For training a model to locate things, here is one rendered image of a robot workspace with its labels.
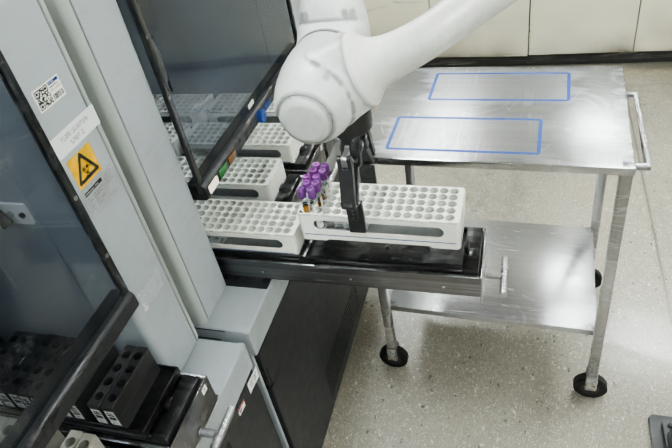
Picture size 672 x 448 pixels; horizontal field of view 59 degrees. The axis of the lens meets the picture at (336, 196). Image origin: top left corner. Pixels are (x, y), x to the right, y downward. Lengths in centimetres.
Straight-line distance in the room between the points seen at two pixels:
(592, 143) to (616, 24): 205
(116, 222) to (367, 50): 46
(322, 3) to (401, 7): 254
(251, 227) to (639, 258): 153
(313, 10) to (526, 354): 141
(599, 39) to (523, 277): 187
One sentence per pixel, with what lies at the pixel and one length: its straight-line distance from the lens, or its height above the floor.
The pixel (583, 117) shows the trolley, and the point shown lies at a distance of 151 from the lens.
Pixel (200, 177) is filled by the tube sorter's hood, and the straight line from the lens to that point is 112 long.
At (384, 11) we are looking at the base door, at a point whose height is 37.
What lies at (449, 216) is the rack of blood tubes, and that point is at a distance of 106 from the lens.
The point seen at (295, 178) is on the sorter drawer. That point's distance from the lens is 139.
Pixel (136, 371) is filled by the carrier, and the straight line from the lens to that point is 102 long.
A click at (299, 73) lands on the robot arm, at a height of 129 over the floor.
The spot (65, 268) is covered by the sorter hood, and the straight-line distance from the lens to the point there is 86.
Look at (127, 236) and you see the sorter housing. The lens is 98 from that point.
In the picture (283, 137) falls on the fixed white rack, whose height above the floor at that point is 86.
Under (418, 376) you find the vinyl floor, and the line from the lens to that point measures 196.
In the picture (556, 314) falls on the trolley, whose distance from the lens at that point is 176.
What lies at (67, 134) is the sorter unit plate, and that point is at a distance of 87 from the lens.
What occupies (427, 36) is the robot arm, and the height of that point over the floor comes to 130.
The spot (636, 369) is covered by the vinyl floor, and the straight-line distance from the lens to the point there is 204.
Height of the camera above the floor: 161
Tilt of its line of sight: 37 degrees down
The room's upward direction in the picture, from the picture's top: 11 degrees counter-clockwise
